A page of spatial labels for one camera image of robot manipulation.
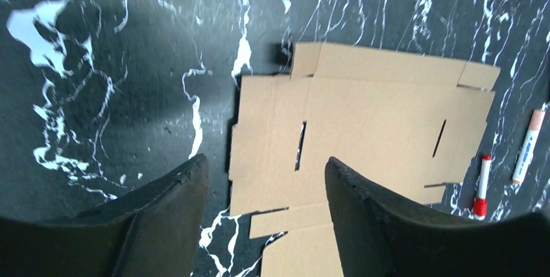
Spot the orange capped white marker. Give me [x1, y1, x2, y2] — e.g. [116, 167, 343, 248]
[512, 110, 546, 184]

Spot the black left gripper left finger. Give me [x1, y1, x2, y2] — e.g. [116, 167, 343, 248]
[1, 154, 209, 276]

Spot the brown cardboard box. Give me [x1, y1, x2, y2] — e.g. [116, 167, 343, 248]
[228, 42, 500, 276]

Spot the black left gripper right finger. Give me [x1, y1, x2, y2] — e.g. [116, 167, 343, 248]
[325, 157, 549, 276]

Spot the red capped white marker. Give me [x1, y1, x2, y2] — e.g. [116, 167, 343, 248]
[473, 154, 492, 221]

